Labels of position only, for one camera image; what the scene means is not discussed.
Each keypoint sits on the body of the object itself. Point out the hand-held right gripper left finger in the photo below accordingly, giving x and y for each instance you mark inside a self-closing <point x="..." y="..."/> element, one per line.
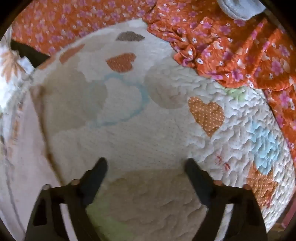
<point x="97" y="180"/>

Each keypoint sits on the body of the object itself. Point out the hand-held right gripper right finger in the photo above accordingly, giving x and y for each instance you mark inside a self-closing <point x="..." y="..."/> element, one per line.
<point x="196" y="183"/>

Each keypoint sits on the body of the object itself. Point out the pale pink garment grey print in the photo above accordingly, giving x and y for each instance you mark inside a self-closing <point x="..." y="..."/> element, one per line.
<point x="23" y="150"/>

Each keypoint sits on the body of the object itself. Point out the white heart patchwork quilt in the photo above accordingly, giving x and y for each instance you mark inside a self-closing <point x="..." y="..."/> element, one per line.
<point x="138" y="139"/>

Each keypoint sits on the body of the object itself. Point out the crumpled orange floral cloth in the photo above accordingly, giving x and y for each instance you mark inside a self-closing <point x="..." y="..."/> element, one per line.
<point x="231" y="46"/>

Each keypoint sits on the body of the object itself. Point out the white floral pillow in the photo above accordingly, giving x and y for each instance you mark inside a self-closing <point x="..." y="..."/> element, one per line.
<point x="11" y="64"/>

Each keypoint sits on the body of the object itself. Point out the orange floral bed sheet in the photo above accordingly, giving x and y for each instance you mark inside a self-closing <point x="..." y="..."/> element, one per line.
<point x="69" y="18"/>

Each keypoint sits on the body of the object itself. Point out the grey folded towel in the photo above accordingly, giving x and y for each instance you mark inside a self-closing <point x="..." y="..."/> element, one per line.
<point x="240" y="9"/>

